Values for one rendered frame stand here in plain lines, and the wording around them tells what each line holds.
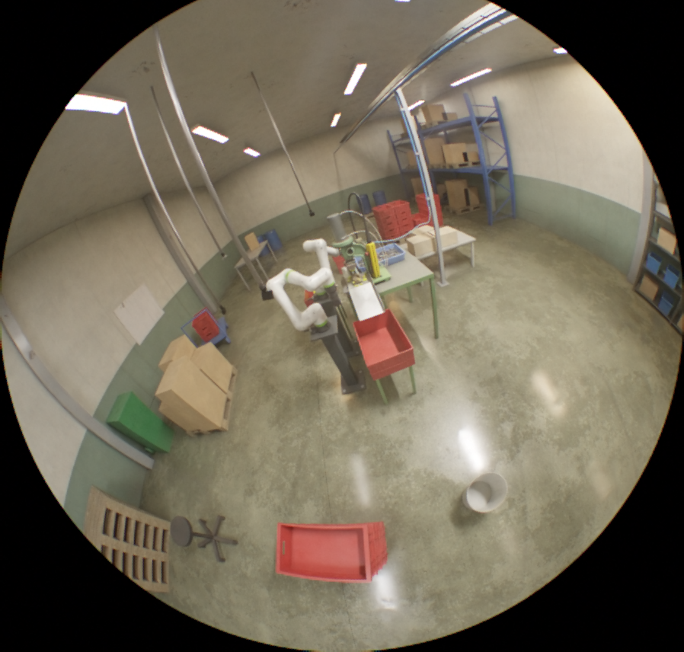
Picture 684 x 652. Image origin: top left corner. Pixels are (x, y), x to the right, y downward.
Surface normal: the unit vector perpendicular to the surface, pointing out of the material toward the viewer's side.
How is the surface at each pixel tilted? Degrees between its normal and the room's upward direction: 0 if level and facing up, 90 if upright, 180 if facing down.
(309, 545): 0
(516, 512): 0
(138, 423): 94
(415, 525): 0
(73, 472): 90
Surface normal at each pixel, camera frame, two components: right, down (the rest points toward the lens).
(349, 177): 0.14, 0.54
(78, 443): 0.94, -0.34
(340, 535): -0.32, -0.76
